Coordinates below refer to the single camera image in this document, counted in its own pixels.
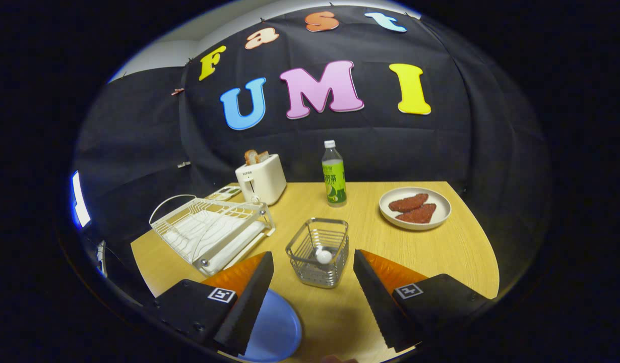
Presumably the white divided condiment tray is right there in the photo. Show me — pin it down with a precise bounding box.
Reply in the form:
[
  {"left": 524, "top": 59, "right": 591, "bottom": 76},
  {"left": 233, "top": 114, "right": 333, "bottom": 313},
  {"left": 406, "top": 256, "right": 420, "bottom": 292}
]
[{"left": 205, "top": 186, "right": 241, "bottom": 201}]

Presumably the white plate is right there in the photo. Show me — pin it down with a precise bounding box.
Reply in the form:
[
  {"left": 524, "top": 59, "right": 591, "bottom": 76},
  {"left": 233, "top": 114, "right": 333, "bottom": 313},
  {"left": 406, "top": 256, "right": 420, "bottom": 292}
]
[{"left": 379, "top": 187, "right": 452, "bottom": 231}]

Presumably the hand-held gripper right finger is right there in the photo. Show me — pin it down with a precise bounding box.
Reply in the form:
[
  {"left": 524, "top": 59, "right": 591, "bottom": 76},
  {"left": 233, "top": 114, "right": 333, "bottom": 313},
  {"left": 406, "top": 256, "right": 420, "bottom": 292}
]
[{"left": 353, "top": 249, "right": 495, "bottom": 353}]

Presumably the white wire dish rack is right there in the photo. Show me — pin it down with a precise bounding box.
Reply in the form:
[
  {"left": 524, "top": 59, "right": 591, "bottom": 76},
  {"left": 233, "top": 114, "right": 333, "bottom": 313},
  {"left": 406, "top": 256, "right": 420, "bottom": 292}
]
[{"left": 149, "top": 195, "right": 276, "bottom": 277}]

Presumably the green label drink bottle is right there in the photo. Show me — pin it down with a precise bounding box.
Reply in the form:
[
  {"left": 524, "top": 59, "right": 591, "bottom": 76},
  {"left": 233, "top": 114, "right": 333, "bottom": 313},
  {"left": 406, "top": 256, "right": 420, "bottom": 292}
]
[{"left": 322, "top": 140, "right": 347, "bottom": 207}]

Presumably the black backdrop cloth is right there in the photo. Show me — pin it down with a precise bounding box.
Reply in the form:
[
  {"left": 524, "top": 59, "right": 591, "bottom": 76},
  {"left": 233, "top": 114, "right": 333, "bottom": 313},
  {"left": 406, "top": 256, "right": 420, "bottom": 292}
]
[{"left": 73, "top": 5, "right": 551, "bottom": 303}]

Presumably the blue plate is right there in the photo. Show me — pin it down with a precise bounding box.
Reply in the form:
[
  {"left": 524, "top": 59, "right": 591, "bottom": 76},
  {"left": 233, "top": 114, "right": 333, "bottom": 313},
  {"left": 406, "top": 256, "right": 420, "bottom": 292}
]
[{"left": 238, "top": 289, "right": 302, "bottom": 362}]

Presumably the metal spoon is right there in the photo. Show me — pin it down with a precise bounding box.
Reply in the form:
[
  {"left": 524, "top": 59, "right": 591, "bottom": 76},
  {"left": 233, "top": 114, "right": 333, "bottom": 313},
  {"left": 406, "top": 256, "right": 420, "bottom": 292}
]
[{"left": 314, "top": 246, "right": 335, "bottom": 273}]

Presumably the cream white toaster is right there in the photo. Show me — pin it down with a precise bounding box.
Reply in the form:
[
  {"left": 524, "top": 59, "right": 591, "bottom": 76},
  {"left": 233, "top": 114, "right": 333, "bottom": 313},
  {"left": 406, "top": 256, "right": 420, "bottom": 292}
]
[{"left": 235, "top": 154, "right": 287, "bottom": 206}]

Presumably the metal wire basket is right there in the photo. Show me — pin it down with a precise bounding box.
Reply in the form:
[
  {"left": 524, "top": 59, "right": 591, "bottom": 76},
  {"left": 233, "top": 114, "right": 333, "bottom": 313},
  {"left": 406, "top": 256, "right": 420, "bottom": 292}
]
[{"left": 286, "top": 218, "right": 349, "bottom": 289}]

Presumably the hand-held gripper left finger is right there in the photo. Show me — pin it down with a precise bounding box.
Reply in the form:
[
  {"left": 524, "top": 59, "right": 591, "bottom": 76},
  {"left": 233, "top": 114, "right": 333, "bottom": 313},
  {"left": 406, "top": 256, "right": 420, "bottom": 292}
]
[{"left": 150, "top": 251, "right": 275, "bottom": 356}]

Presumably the red meat slice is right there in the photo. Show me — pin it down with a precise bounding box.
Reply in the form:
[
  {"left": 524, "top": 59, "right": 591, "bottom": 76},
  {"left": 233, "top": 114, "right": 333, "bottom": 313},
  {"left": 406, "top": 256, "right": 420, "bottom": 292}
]
[
  {"left": 395, "top": 203, "right": 437, "bottom": 224},
  {"left": 388, "top": 193, "right": 429, "bottom": 212}
]

